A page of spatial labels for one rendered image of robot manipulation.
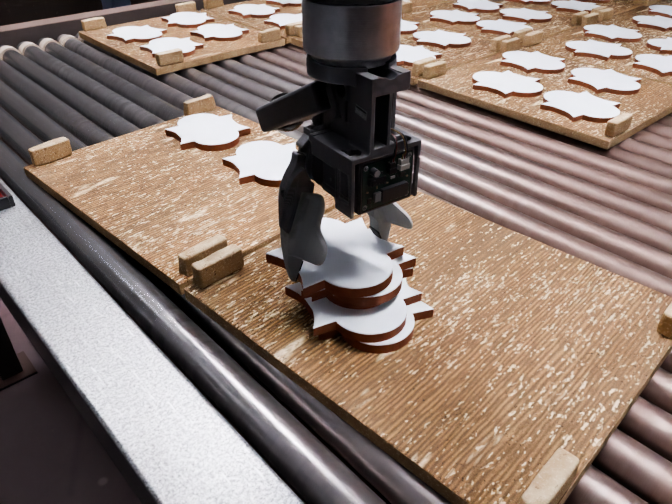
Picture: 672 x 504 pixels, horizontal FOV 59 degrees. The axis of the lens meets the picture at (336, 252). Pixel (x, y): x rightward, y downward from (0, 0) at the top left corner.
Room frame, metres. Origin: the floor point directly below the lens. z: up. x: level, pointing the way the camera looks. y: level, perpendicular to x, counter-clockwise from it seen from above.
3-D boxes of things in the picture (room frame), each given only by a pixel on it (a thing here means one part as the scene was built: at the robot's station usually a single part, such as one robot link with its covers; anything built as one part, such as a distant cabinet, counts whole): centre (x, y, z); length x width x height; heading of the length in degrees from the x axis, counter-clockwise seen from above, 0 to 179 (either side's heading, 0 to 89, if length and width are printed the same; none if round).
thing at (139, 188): (0.77, 0.20, 0.93); 0.41 x 0.35 x 0.02; 46
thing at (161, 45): (1.52, 0.39, 0.94); 0.41 x 0.35 x 0.04; 42
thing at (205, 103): (1.00, 0.24, 0.95); 0.06 x 0.02 x 0.03; 136
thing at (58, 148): (0.81, 0.43, 0.95); 0.06 x 0.02 x 0.03; 136
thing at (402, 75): (0.46, -0.02, 1.13); 0.09 x 0.08 x 0.12; 35
